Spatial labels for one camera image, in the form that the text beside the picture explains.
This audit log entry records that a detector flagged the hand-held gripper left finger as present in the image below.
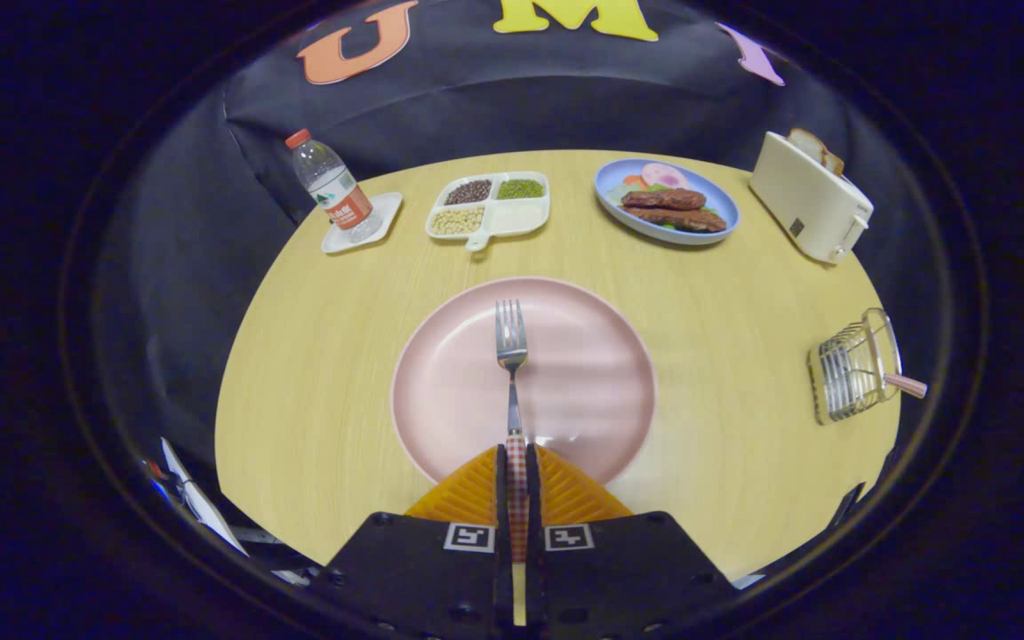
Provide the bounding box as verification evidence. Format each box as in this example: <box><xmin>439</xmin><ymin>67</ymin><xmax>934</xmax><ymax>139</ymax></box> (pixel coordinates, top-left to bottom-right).
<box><xmin>312</xmin><ymin>444</ymin><xmax>510</xmax><ymax>638</ymax></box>

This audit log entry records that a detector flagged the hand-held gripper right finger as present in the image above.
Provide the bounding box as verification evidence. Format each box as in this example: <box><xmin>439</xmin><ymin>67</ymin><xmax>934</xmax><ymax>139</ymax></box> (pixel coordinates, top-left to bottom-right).
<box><xmin>527</xmin><ymin>444</ymin><xmax>735</xmax><ymax>638</ymax></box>

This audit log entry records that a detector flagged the fork with checkered handle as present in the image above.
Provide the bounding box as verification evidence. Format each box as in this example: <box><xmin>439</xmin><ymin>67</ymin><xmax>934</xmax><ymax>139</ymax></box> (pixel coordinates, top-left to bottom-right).
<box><xmin>494</xmin><ymin>299</ymin><xmax>531</xmax><ymax>565</ymax></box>

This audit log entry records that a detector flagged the pink round plate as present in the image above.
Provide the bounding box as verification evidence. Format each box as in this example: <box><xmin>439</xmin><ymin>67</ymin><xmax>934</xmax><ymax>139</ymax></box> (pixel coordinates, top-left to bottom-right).
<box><xmin>390</xmin><ymin>276</ymin><xmax>658</xmax><ymax>487</ymax></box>

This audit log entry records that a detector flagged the white divided bean tray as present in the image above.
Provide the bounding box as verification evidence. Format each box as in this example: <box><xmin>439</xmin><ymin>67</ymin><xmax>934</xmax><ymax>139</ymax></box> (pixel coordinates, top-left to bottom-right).
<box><xmin>425</xmin><ymin>171</ymin><xmax>552</xmax><ymax>252</ymax></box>

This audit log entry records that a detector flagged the white flat stand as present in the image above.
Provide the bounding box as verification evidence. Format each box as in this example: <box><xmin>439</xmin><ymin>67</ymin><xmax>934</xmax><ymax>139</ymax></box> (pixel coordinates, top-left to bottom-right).
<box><xmin>159</xmin><ymin>436</ymin><xmax>251</xmax><ymax>559</ymax></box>

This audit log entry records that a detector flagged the small white square dish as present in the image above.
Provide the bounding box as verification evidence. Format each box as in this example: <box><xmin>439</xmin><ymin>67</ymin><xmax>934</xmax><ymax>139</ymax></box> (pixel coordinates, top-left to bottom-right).
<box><xmin>322</xmin><ymin>192</ymin><xmax>404</xmax><ymax>255</ymax></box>

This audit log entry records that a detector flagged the brown meat strip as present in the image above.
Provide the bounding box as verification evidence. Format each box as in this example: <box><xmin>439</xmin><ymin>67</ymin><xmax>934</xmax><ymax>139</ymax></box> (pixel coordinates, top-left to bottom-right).
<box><xmin>623</xmin><ymin>206</ymin><xmax>728</xmax><ymax>234</ymax></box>
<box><xmin>621</xmin><ymin>188</ymin><xmax>707</xmax><ymax>212</ymax></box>

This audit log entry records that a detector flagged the blue oval plate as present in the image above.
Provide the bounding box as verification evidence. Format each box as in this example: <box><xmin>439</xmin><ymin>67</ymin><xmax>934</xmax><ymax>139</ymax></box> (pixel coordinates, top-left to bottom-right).
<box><xmin>593</xmin><ymin>158</ymin><xmax>741</xmax><ymax>246</ymax></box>

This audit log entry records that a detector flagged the blue lit device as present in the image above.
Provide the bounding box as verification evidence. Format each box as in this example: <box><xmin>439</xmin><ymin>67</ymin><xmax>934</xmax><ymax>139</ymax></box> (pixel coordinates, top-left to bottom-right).
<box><xmin>146</xmin><ymin>458</ymin><xmax>179</xmax><ymax>499</ymax></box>

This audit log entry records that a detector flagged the pink ham slice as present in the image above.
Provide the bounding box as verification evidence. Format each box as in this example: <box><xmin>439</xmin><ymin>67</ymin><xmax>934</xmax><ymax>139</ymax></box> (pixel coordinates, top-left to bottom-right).
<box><xmin>640</xmin><ymin>163</ymin><xmax>691</xmax><ymax>190</ymax></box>

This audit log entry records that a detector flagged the red label water bottle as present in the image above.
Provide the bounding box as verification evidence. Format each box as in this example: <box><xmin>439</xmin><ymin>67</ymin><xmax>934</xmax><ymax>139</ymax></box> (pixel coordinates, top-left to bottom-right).
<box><xmin>285</xmin><ymin>129</ymin><xmax>381</xmax><ymax>243</ymax></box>

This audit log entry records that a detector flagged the white toaster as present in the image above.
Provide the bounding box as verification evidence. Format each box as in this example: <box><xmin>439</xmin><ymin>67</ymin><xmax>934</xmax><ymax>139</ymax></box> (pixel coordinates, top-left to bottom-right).
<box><xmin>748</xmin><ymin>131</ymin><xmax>875</xmax><ymax>266</ymax></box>

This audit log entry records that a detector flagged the black bracket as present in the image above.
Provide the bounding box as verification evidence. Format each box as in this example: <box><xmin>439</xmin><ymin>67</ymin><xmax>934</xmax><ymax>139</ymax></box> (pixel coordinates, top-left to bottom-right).
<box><xmin>823</xmin><ymin>483</ymin><xmax>866</xmax><ymax>534</ymax></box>

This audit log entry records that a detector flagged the metal wire basket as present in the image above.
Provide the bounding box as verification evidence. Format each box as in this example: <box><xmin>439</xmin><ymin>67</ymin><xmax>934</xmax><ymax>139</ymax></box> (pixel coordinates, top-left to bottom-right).
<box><xmin>806</xmin><ymin>308</ymin><xmax>904</xmax><ymax>426</ymax></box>

